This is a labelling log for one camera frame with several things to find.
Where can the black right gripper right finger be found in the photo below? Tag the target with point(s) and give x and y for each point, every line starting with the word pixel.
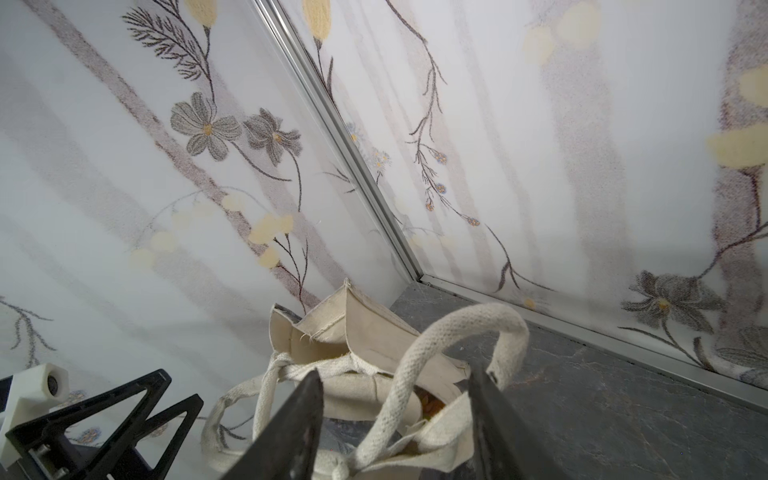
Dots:
pixel 504 447

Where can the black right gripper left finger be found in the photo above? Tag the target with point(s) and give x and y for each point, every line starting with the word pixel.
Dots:
pixel 288 446

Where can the cream canvas tote bag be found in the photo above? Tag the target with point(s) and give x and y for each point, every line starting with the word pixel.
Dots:
pixel 371 362

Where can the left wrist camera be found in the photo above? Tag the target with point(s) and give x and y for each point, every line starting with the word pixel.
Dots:
pixel 27 395

